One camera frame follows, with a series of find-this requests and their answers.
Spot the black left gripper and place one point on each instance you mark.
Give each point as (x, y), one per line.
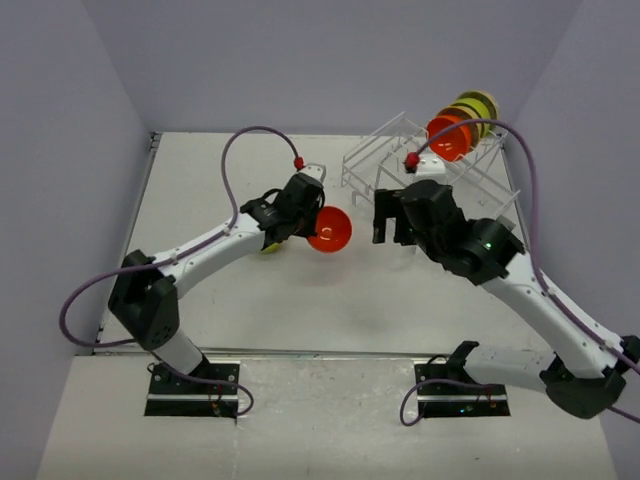
(309, 229)

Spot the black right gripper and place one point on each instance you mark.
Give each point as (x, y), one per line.
(388, 204)

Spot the lime green bowl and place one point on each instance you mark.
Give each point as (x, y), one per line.
(273, 248)

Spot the orange bowl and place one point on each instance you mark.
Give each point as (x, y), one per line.
(333, 230)
(452, 145)

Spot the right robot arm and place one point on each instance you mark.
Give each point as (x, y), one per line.
(582, 372)

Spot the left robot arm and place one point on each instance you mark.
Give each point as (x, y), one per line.
(145, 297)

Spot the white cutlery holder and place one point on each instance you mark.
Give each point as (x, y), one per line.
(506, 222)

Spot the olive green bowl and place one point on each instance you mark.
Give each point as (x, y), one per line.
(476, 109)

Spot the rear tan bowl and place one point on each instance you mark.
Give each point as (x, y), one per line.
(488, 99)

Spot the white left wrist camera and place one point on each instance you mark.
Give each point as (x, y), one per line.
(316, 171)

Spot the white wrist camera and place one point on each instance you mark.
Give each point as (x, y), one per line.
(316, 171)
(430, 167)

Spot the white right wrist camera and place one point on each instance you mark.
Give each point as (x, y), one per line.
(430, 167)

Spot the white wire dish rack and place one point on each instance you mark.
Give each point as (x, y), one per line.
(480, 181)

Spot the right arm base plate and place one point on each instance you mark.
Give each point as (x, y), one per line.
(452, 401)

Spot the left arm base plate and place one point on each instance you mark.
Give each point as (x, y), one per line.
(171, 396)

